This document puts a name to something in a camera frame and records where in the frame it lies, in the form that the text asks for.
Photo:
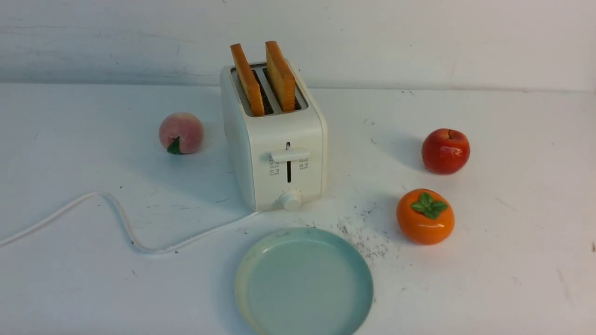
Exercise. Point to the toast slice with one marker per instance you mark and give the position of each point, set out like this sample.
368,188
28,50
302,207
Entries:
282,80
250,85

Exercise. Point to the white two-slot toaster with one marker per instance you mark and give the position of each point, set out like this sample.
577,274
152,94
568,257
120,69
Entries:
280,159

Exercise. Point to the light green round plate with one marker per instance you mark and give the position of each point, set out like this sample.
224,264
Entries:
303,281

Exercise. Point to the pink peach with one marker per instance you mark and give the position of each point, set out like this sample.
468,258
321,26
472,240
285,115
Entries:
181,133

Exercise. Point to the orange persimmon with green leaf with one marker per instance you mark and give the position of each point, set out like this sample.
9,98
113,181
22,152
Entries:
425,217

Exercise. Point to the red apple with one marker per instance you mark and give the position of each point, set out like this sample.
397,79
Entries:
445,151

